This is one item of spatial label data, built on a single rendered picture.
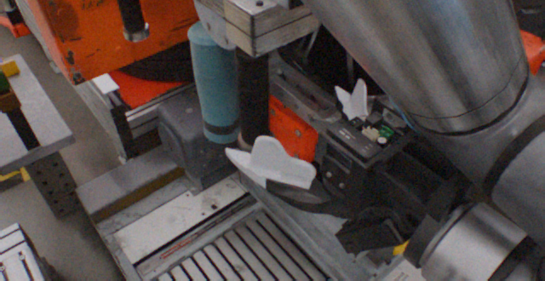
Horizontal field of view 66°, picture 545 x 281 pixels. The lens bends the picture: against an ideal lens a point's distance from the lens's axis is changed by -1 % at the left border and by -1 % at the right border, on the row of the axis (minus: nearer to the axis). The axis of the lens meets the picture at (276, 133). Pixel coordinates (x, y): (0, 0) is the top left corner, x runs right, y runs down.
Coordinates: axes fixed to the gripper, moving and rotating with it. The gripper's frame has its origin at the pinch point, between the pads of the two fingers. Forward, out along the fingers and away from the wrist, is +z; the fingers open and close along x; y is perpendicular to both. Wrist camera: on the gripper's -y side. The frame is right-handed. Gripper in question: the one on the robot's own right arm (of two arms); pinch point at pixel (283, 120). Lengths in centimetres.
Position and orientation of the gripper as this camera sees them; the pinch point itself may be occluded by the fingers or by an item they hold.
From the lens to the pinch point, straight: 46.1
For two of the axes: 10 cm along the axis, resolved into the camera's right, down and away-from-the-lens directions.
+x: -7.7, 4.5, -4.4
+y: -0.1, -7.1, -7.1
